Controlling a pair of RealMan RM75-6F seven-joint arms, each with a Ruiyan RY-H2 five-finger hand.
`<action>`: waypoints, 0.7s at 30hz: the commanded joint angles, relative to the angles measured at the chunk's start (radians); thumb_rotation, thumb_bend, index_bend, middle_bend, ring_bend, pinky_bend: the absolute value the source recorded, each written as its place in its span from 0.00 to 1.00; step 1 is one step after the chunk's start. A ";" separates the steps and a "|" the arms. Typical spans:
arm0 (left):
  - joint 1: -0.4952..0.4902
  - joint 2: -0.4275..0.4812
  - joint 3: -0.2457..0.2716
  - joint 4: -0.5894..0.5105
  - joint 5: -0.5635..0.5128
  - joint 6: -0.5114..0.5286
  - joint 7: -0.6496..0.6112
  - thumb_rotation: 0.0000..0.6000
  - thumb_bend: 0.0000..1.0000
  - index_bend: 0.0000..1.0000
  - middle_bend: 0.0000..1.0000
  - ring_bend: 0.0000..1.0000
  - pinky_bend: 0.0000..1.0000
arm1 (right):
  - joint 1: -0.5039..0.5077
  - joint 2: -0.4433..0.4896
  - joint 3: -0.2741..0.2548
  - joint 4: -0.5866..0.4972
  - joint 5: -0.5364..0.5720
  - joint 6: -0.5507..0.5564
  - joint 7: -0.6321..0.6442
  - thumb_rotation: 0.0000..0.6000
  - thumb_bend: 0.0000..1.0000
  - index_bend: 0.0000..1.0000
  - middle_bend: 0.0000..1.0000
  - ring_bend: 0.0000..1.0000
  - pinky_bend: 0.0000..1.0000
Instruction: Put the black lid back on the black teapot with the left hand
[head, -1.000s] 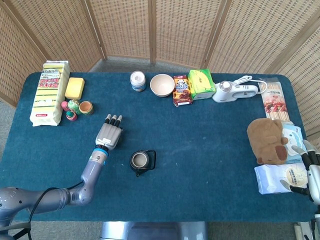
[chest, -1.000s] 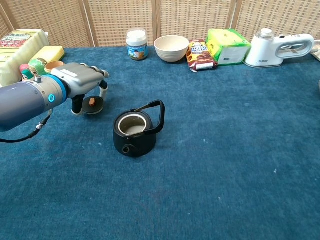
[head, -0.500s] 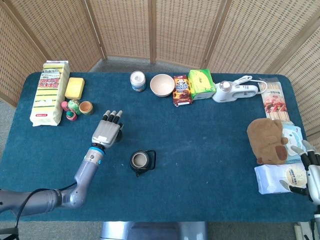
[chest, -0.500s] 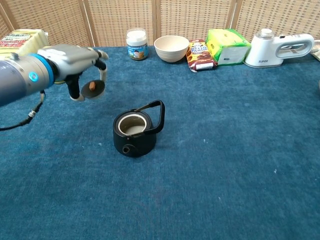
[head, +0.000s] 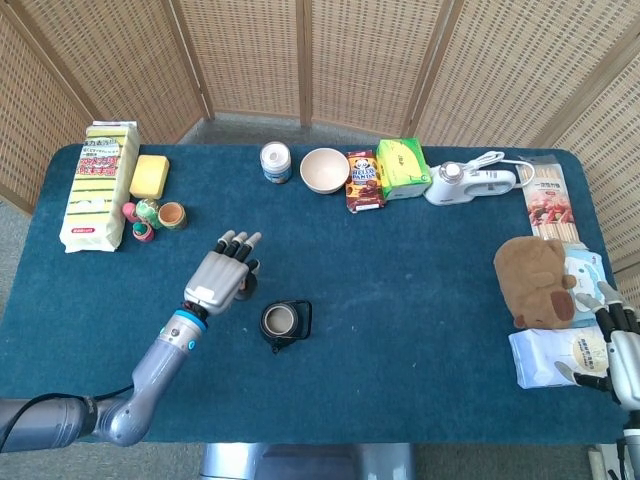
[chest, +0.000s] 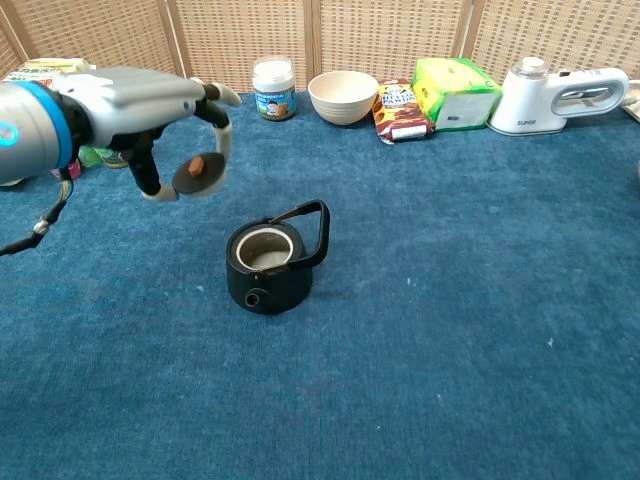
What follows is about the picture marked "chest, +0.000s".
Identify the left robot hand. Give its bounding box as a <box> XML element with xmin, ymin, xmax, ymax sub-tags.
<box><xmin>52</xmin><ymin>65</ymin><xmax>243</xmax><ymax>203</ymax></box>

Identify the black teapot lid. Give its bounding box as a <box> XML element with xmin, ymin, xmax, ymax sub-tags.
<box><xmin>171</xmin><ymin>151</ymin><xmax>227</xmax><ymax>198</ymax></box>

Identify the black cast iron teapot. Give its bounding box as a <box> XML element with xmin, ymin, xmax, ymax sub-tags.
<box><xmin>225</xmin><ymin>198</ymin><xmax>332</xmax><ymax>317</ymax></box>

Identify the blue table cover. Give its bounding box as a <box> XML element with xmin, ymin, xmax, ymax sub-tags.
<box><xmin>0</xmin><ymin>91</ymin><xmax>640</xmax><ymax>480</ymax></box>

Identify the green nesting doll piece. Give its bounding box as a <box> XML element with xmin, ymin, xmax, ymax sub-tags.
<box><xmin>78</xmin><ymin>144</ymin><xmax>129</xmax><ymax>171</ymax></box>

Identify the yellow sponge multipack bag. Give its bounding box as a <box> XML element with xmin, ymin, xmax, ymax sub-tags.
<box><xmin>1</xmin><ymin>57</ymin><xmax>97</xmax><ymax>84</ymax></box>

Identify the white jar with blue label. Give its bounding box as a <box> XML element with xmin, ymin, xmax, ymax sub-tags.
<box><xmin>251</xmin><ymin>55</ymin><xmax>298</xmax><ymax>122</ymax></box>

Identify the beige bowl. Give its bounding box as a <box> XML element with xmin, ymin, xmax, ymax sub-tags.
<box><xmin>306</xmin><ymin>70</ymin><xmax>380</xmax><ymax>127</ymax></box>

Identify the woven wooden folding screen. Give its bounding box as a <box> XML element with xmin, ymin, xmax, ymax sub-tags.
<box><xmin>0</xmin><ymin>0</ymin><xmax>640</xmax><ymax>95</ymax></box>

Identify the Hello Panda snack box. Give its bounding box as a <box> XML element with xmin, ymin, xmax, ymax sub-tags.
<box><xmin>370</xmin><ymin>76</ymin><xmax>436</xmax><ymax>147</ymax></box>

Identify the green tissue box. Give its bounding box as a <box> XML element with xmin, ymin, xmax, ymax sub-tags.
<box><xmin>410</xmin><ymin>56</ymin><xmax>503</xmax><ymax>133</ymax></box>

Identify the white handheld garment steamer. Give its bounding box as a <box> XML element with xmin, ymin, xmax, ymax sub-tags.
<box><xmin>486</xmin><ymin>55</ymin><xmax>631</xmax><ymax>137</ymax></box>

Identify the disposable chopsticks pack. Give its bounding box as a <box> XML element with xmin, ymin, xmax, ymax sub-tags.
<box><xmin>618</xmin><ymin>78</ymin><xmax>640</xmax><ymax>122</ymax></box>

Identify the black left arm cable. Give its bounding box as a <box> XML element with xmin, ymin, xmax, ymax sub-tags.
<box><xmin>0</xmin><ymin>168</ymin><xmax>75</xmax><ymax>257</ymax></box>

